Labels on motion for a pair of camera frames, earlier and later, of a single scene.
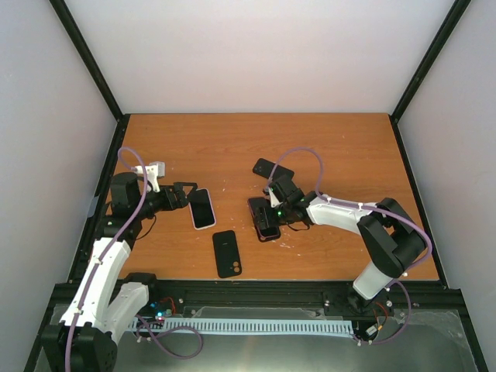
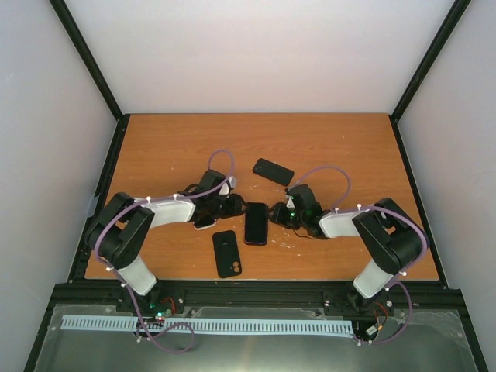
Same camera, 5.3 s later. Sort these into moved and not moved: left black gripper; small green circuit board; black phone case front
Moved: left black gripper
Not moved: black phone case front; small green circuit board
